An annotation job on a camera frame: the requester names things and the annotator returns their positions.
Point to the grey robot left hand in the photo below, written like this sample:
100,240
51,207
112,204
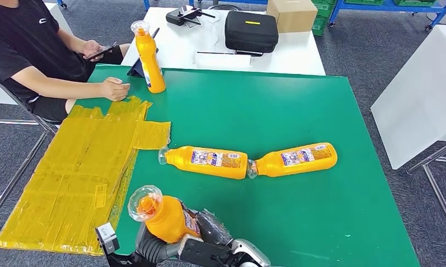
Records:
143,233

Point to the person's right hand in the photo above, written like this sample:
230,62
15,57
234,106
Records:
114,89

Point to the person's left hand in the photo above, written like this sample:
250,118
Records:
92,46

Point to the black smartphone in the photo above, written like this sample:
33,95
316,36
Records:
105,49

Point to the orange detergent bottle clear cap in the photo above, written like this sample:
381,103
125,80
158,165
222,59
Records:
296,159
151,66
208,162
167,221

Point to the person's left forearm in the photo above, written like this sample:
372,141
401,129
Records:
70,38

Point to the person's right forearm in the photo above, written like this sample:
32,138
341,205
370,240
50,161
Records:
57,83

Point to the tablet in blue cover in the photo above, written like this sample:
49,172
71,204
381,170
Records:
135,70

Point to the person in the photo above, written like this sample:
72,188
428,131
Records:
24,44

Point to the yellow taped sheet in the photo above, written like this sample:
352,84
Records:
79,166

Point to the white table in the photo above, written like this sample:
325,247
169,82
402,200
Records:
193,40
418,96

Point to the black remote controller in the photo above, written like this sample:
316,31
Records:
182,15

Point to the black pen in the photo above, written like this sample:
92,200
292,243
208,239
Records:
215,52

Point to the black zip case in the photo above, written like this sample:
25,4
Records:
250,33

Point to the blue steel rack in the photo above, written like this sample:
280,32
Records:
388,6
245,1

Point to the green table mat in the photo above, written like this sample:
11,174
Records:
282,121

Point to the plain cardboard box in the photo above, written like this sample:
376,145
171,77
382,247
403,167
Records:
293,14

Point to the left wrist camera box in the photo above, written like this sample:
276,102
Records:
107,236

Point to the steel table leg frame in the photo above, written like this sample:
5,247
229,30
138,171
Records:
435,188
20,166

